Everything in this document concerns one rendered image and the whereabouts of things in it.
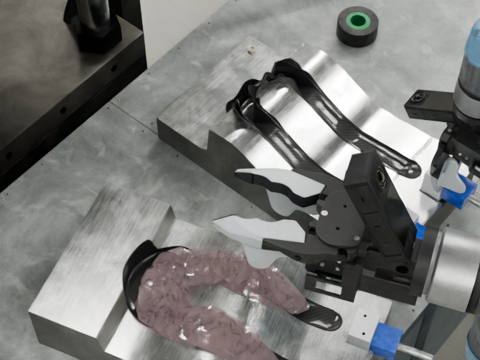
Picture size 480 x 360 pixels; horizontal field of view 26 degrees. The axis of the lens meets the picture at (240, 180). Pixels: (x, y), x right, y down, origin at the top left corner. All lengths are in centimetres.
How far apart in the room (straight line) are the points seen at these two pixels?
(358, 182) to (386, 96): 105
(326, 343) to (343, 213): 63
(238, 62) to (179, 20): 128
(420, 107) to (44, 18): 86
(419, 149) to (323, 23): 41
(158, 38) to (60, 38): 108
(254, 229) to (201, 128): 85
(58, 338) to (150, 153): 41
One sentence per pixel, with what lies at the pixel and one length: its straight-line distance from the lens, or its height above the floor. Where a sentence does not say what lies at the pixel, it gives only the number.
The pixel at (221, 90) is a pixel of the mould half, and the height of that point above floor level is 86.
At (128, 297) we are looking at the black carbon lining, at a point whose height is 87.
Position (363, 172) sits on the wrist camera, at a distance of 94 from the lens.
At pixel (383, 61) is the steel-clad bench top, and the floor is 80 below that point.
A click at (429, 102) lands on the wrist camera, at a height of 107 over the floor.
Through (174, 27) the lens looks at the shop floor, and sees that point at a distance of 319.
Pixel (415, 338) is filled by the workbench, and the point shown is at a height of 40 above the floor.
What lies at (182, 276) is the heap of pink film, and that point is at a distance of 164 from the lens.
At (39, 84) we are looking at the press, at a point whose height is 79.
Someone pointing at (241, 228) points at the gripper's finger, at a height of 147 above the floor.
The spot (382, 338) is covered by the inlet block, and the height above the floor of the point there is 87.
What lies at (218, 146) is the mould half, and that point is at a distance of 176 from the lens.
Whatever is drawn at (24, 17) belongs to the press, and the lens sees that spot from 216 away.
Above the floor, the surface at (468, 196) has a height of 92.
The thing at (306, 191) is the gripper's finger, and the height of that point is 146.
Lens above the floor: 231
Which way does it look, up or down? 55 degrees down
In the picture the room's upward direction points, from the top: straight up
